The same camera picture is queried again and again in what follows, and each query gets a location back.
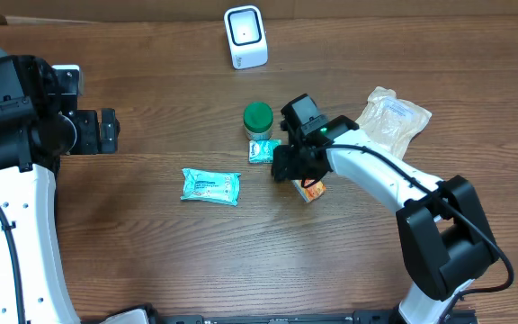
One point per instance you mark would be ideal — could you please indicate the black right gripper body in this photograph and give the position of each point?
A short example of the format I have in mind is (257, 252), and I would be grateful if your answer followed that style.
(294, 164)

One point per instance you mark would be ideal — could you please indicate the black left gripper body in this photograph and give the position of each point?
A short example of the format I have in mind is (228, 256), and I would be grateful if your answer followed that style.
(84, 134)

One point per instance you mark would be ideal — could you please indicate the orange tissue packet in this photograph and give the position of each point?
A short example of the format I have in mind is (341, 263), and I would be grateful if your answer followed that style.
(309, 190)

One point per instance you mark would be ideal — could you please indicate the teal tissue packet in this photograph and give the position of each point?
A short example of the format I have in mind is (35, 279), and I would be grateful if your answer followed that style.
(261, 151)

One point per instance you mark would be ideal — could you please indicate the green lid plastic jar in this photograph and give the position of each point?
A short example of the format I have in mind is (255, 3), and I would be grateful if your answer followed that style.
(258, 120)

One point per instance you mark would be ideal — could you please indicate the beige snack pouch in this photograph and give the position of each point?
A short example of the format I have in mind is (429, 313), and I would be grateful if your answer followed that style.
(392, 122)

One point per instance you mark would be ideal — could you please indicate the teal wet wipes pack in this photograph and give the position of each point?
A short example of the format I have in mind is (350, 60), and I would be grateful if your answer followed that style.
(211, 187)

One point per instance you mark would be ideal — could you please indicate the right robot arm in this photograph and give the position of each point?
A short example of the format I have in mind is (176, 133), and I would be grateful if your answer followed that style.
(444, 234)

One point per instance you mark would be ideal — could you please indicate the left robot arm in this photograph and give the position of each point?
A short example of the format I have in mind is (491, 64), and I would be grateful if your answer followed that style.
(39, 124)

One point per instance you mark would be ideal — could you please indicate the white barcode scanner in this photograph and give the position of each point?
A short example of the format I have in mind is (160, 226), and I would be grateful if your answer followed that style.
(246, 37)

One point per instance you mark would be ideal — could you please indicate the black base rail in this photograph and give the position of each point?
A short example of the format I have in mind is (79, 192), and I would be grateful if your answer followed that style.
(286, 319)

